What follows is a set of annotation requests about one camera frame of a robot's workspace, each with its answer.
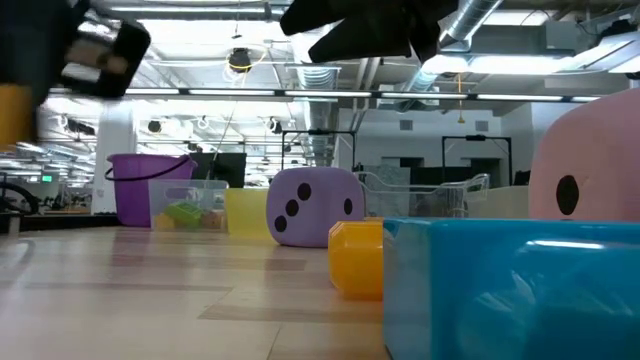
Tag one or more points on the black background monitor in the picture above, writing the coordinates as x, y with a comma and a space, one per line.
225, 170

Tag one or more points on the black aluminium frame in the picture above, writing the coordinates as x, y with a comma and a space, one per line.
60, 222

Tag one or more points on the LED light bar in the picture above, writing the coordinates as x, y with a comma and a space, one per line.
325, 93

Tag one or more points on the large blue toy block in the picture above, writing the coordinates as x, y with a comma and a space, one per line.
500, 290

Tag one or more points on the small clear plastic bin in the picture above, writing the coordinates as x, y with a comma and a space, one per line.
190, 190

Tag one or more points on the large yellow building brick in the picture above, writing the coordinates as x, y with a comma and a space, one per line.
355, 260

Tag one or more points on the black ceiling camera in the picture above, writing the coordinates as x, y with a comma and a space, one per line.
240, 60

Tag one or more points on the black background frame stand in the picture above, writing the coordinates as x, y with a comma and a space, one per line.
475, 137

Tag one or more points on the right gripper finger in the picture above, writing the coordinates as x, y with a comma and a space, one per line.
370, 42
320, 15

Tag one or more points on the silver ventilation duct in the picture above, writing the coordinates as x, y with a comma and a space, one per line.
470, 17
315, 75

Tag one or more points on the pink foam die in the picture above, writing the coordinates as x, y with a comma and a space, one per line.
600, 150

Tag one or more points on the light green building brick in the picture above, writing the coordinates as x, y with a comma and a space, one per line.
184, 212

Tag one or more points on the purple plastic bucket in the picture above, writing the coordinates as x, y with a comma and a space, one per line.
132, 200

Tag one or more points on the large clear plastic bin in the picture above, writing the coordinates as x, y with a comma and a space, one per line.
425, 200

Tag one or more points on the orange hexagonal toy block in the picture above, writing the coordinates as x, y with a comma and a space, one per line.
15, 115

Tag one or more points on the small yellow square brick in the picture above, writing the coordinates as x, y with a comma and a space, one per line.
164, 223

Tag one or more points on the purple foam die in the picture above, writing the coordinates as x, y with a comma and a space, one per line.
320, 220

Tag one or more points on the yellow translucent plastic bin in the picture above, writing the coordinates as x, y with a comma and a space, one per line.
247, 215

